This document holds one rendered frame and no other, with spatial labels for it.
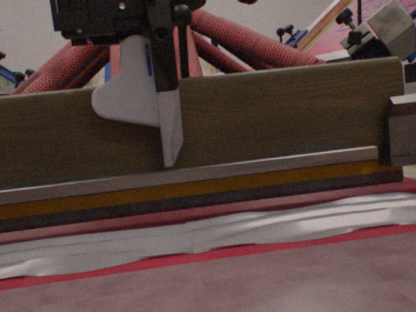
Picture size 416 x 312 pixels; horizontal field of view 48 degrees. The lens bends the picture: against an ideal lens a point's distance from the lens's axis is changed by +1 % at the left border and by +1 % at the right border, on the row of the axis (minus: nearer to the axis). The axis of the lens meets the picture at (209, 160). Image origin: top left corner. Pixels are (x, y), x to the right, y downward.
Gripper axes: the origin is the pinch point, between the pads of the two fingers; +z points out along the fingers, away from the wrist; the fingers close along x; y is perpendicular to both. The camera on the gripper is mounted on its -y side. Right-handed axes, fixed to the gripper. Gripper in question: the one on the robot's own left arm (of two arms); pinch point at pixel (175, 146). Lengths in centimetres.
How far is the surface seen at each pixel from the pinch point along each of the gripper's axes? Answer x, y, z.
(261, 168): 2.8, -5.9, 2.2
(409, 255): 15.2, -10.0, 5.5
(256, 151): 1.5, -5.9, 1.0
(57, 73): -64, 20, -13
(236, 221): 7.3, -3.0, 4.7
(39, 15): -413, 93, -102
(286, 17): -413, -134, -81
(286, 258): 13.1, -4.5, 5.5
